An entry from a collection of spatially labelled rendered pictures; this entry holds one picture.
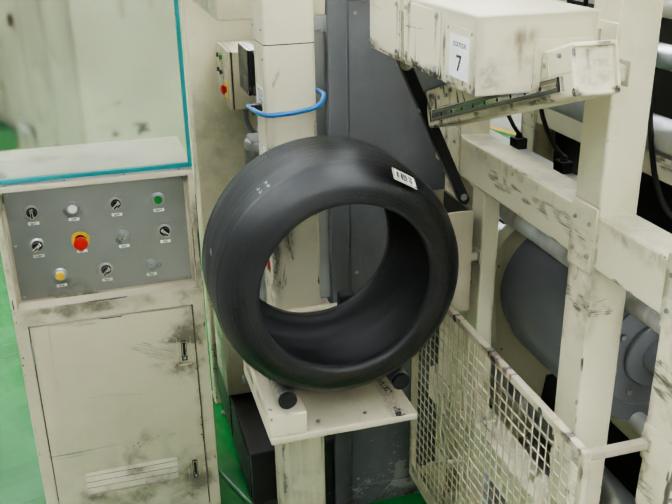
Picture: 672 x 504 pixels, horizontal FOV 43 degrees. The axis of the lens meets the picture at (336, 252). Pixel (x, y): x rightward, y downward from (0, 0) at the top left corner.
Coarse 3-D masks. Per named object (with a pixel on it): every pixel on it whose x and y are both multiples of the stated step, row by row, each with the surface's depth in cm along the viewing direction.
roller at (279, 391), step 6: (270, 384) 205; (276, 384) 201; (276, 390) 199; (282, 390) 198; (288, 390) 197; (276, 396) 198; (282, 396) 196; (288, 396) 196; (294, 396) 197; (282, 402) 196; (288, 402) 197; (294, 402) 197; (288, 408) 198
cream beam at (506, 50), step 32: (384, 0) 193; (416, 0) 176; (448, 0) 172; (480, 0) 171; (512, 0) 170; (544, 0) 169; (384, 32) 196; (416, 32) 177; (448, 32) 161; (480, 32) 150; (512, 32) 152; (544, 32) 154; (576, 32) 156; (416, 64) 179; (448, 64) 163; (480, 64) 152; (512, 64) 154
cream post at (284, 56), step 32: (256, 0) 203; (288, 0) 200; (256, 32) 208; (288, 32) 203; (256, 64) 213; (288, 64) 205; (256, 96) 218; (288, 96) 208; (288, 128) 211; (288, 256) 224; (288, 288) 228; (288, 448) 247; (320, 448) 250; (288, 480) 251; (320, 480) 255
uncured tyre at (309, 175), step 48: (288, 144) 194; (336, 144) 190; (240, 192) 186; (288, 192) 177; (336, 192) 178; (384, 192) 181; (432, 192) 190; (240, 240) 178; (432, 240) 188; (240, 288) 180; (384, 288) 221; (432, 288) 193; (240, 336) 185; (288, 336) 217; (336, 336) 220; (384, 336) 215; (288, 384) 195; (336, 384) 196
